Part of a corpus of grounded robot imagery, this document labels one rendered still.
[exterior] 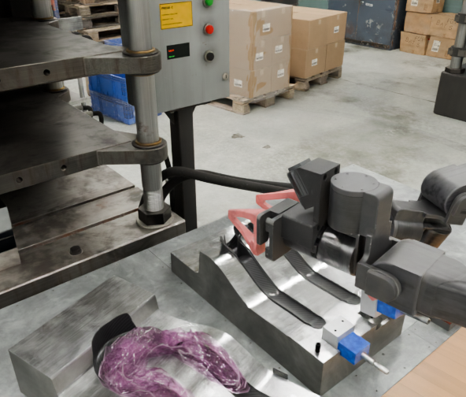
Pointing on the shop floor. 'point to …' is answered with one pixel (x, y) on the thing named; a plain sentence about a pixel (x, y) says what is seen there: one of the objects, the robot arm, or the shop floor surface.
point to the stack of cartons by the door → (428, 29)
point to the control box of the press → (186, 77)
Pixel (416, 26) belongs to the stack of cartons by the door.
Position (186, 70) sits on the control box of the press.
